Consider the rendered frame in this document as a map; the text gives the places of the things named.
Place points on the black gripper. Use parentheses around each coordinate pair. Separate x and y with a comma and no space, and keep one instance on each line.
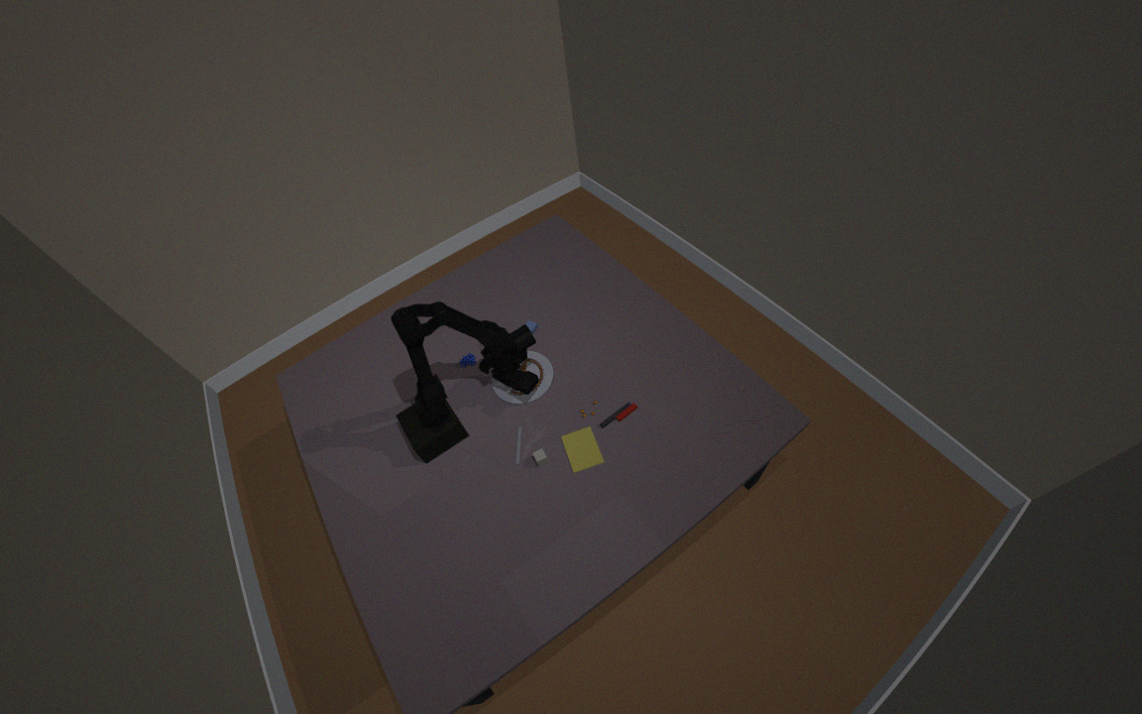
(510,376)

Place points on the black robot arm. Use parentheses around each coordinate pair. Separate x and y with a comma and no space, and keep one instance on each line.
(499,347)

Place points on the yellow flat rectangular sheet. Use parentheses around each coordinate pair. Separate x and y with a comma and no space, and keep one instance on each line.
(582,449)

